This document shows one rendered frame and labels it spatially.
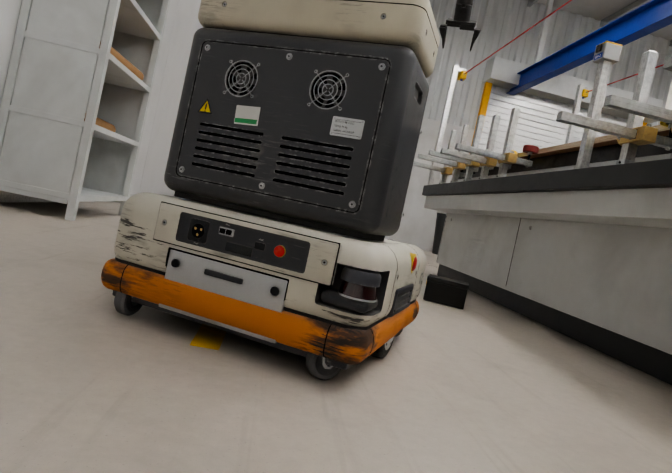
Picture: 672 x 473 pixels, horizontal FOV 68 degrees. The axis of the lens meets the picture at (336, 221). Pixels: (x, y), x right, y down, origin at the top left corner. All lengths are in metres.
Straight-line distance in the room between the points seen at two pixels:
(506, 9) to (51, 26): 8.79
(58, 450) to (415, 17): 0.93
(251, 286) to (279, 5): 0.61
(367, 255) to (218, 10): 0.67
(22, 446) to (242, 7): 0.94
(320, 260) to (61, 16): 2.37
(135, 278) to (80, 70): 1.93
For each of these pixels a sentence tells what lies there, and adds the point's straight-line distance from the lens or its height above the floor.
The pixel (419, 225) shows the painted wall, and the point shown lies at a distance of 9.45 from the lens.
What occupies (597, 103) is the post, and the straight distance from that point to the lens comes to 2.31.
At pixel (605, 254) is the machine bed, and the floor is 0.39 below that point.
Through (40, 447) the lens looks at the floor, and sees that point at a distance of 0.70.
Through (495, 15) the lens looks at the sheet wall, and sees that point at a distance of 10.55.
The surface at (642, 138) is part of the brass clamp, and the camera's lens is 1.98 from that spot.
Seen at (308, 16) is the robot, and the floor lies 0.73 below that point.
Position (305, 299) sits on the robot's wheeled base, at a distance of 0.97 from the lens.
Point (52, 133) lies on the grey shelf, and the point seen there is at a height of 0.42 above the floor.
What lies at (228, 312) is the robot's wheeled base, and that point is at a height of 0.09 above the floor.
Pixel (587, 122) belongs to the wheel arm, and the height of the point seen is 0.80.
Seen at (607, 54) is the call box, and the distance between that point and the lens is 2.35.
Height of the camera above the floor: 0.33
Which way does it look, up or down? 1 degrees down
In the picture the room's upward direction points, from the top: 12 degrees clockwise
